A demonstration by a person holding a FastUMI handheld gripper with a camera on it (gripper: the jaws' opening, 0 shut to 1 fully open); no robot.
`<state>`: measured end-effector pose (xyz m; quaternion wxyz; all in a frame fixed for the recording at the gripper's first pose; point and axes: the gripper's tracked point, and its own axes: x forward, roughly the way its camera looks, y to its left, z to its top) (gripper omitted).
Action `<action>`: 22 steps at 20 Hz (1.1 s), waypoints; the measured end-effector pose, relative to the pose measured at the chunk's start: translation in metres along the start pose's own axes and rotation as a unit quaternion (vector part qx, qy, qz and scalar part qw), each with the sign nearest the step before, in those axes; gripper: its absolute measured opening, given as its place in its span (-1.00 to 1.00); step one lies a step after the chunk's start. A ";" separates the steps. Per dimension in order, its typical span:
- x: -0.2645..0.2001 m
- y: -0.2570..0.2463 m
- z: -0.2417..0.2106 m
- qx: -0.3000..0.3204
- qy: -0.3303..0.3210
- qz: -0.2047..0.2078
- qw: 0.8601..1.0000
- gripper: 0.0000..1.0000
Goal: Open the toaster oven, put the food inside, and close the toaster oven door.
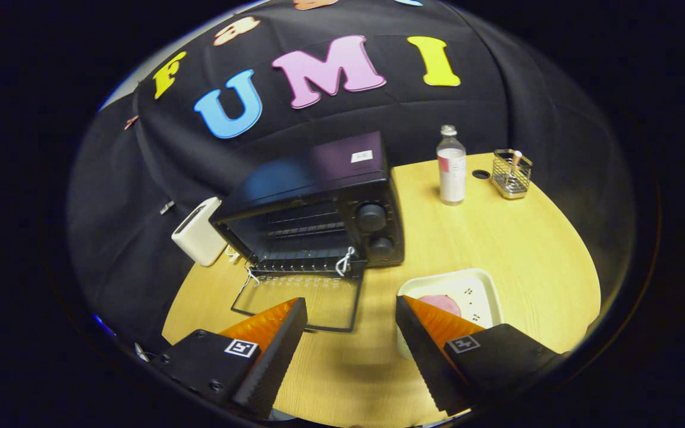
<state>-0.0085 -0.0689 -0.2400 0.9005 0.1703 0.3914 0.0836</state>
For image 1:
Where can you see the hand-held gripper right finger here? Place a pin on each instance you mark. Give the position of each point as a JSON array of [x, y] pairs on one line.
[[423, 356]]

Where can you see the black table grommet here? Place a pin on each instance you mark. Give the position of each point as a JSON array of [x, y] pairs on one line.
[[481, 174]]

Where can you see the small white bowl of grains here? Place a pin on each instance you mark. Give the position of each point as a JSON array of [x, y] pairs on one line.
[[232, 252]]

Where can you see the black toaster oven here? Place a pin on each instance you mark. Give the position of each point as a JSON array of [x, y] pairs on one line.
[[319, 172]]

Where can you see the silver metal clip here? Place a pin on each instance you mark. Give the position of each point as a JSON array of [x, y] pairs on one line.
[[167, 207]]

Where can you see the white bread toaster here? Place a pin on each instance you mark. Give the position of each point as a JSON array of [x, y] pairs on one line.
[[200, 238]]

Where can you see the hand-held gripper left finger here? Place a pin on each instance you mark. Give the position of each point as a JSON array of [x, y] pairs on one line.
[[277, 356]]

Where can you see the brown stick in basket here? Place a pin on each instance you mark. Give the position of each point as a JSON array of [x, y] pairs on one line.
[[516, 157]]

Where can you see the clear plastic bottle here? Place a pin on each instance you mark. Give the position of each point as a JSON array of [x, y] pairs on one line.
[[452, 178]]

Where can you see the cream square plate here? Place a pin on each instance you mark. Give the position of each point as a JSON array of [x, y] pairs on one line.
[[473, 285]]

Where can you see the pink ham slice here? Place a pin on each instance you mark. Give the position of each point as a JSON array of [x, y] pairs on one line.
[[446, 304]]

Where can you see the pink clothespin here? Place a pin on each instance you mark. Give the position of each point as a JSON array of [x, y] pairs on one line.
[[131, 122]]

